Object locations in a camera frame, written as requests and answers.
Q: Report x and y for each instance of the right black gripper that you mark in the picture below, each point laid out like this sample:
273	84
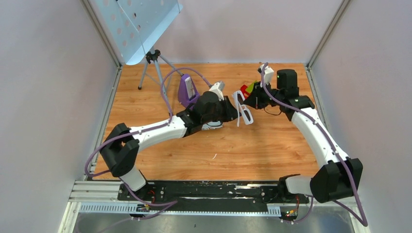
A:
254	99

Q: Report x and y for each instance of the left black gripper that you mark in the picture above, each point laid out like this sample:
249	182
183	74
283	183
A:
231	111

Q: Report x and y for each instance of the white frame sunglasses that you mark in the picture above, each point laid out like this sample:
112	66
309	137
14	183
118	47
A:
242	110

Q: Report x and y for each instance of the flag print glasses case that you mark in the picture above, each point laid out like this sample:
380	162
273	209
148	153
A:
212	125

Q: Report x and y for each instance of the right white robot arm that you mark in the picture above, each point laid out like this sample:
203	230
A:
339	175

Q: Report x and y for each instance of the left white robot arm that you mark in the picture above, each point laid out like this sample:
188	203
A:
120	149

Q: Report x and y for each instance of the green block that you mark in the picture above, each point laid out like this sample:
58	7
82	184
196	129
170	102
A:
250	88

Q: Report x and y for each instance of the red horseshoe magnet toy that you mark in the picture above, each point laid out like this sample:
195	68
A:
244	92

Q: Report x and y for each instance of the purple metronome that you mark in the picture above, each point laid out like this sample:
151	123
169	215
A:
187	91

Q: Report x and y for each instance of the blue perforated music stand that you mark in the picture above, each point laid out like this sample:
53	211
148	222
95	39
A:
134	26

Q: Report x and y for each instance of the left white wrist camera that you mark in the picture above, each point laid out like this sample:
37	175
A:
217	88

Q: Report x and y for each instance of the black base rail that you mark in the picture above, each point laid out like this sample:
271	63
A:
218	196

